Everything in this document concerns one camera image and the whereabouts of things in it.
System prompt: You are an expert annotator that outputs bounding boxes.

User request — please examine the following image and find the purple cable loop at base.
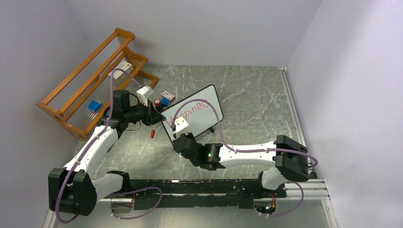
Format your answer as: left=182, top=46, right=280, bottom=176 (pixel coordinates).
left=110, top=187, right=163, bottom=220

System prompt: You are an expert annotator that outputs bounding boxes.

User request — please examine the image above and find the black framed whiteboard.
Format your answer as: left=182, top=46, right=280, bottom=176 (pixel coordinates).
left=162, top=84, right=223, bottom=142

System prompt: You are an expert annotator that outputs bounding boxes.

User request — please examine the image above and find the red white small box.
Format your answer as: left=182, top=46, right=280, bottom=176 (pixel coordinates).
left=161, top=91, right=176, bottom=102

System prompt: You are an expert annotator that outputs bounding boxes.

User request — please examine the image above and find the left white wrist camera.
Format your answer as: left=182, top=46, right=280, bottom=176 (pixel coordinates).
left=136, top=85, right=154, bottom=106

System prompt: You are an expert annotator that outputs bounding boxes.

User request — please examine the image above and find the blue small block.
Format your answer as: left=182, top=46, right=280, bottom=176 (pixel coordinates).
left=161, top=97, right=171, bottom=107

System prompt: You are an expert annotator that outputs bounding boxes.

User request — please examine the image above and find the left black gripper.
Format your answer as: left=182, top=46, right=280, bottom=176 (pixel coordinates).
left=124, top=99, right=165, bottom=126

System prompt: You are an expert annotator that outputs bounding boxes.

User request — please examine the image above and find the blue block on rack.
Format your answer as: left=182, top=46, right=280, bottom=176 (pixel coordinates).
left=87, top=100, right=102, bottom=112

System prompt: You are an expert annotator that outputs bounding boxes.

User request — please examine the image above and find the black base frame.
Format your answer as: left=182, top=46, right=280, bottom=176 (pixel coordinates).
left=131, top=179, right=287, bottom=210

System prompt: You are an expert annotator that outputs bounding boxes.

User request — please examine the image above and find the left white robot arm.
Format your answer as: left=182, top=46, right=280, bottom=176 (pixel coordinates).
left=48, top=90, right=165, bottom=216

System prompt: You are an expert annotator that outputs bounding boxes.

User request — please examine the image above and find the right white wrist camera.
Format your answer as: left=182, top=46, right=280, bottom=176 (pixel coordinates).
left=173, top=117, right=191, bottom=139

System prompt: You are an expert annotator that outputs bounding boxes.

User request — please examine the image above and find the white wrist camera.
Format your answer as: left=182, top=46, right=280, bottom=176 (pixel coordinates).
left=173, top=117, right=191, bottom=139
left=136, top=85, right=154, bottom=106

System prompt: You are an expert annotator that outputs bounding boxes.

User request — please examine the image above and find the aluminium rail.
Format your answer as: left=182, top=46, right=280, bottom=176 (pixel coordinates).
left=42, top=66, right=339, bottom=228

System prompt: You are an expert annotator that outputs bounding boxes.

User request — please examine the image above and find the white red box on rack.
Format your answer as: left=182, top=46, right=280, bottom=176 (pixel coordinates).
left=108, top=61, right=134, bottom=81

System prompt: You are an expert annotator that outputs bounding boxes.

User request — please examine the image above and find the orange wooden rack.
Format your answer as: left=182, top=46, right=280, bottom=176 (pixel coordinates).
left=37, top=28, right=158, bottom=142

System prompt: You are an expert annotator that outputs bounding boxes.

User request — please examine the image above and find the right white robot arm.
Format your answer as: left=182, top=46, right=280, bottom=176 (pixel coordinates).
left=173, top=133, right=309, bottom=197

